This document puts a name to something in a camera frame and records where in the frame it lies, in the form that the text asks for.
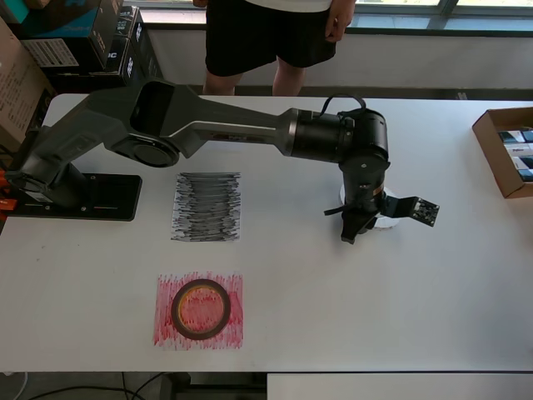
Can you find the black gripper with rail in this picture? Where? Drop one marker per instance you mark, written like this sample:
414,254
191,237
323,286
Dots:
354,227

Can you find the white foam tape roll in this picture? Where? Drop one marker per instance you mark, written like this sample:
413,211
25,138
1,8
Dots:
387,223

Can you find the red tape roll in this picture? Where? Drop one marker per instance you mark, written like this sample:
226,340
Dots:
179,308

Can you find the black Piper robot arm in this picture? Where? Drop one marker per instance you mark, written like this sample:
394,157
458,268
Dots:
233,125

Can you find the person left hand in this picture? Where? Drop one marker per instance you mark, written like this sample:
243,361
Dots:
340,21

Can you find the person right hand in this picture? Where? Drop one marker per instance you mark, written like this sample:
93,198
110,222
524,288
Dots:
200,2

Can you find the black scribbled paper sheet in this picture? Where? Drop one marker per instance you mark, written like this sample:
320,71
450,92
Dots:
206,208

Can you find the open brown cardboard tray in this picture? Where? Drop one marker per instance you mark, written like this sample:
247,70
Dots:
489,146

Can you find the small teal white carton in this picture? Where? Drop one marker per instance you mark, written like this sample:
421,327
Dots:
518,149
511,136
529,136
528,175
524,162

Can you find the person in black shorts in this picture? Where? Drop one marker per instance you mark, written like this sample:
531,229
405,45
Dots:
258,37

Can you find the red scribbled paper sheet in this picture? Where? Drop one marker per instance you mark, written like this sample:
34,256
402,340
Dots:
164,333

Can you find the black table leg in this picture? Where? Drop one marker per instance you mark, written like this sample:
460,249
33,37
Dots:
177,387

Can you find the black AOC box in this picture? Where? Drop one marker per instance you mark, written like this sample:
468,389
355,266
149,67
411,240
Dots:
145,62
108,50

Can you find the orange table clamp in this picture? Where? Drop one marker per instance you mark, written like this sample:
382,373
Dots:
5,204

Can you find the black box with white label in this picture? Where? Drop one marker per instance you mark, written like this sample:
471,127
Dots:
50,52

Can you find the black box with teal script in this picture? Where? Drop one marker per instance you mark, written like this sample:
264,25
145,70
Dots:
62,25

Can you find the wide brown cardboard box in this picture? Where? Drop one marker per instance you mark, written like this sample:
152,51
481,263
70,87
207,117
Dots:
16,75

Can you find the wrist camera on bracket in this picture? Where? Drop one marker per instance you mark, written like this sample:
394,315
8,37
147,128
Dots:
425,211

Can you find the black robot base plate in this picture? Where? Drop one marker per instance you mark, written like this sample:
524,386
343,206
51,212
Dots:
112,200

